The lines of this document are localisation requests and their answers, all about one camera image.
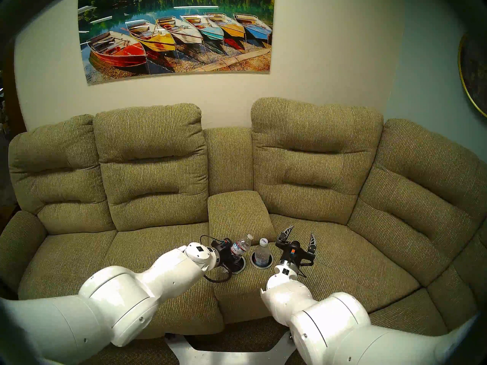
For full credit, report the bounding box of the colourful boats wall picture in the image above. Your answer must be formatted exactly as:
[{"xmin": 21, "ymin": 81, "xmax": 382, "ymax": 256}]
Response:
[{"xmin": 78, "ymin": 0, "xmax": 275, "ymax": 85}]

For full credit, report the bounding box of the olive green fabric sofa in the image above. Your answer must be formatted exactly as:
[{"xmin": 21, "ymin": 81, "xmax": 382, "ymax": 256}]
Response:
[{"xmin": 0, "ymin": 97, "xmax": 487, "ymax": 365}]

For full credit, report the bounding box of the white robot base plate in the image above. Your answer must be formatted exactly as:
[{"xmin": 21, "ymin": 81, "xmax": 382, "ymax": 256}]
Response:
[{"xmin": 166, "ymin": 332, "xmax": 297, "ymax": 365}]

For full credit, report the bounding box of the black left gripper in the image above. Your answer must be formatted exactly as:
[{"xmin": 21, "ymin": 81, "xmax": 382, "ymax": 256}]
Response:
[{"xmin": 211, "ymin": 238, "xmax": 244, "ymax": 269}]

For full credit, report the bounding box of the black gold-rimmed wall clock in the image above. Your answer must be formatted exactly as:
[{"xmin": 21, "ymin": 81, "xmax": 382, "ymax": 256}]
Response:
[{"xmin": 458, "ymin": 30, "xmax": 487, "ymax": 117}]

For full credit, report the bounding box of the clear bottle red-striped label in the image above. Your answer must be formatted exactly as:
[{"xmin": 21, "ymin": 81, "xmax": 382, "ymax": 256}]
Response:
[{"xmin": 230, "ymin": 234, "xmax": 254, "ymax": 257}]

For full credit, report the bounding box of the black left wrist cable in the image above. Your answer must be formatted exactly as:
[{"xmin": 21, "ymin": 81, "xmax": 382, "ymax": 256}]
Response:
[{"xmin": 200, "ymin": 235, "xmax": 233, "ymax": 284}]

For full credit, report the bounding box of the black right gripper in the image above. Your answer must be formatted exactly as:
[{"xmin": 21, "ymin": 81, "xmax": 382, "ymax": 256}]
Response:
[{"xmin": 275, "ymin": 226, "xmax": 317, "ymax": 268}]

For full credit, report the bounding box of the olive fabric console lid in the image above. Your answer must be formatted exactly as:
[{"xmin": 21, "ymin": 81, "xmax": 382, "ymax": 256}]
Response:
[{"xmin": 207, "ymin": 190, "xmax": 276, "ymax": 251}]

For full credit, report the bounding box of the clear bottle white text label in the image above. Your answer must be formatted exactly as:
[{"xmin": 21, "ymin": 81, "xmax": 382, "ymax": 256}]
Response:
[{"xmin": 254, "ymin": 238, "xmax": 271, "ymax": 267}]

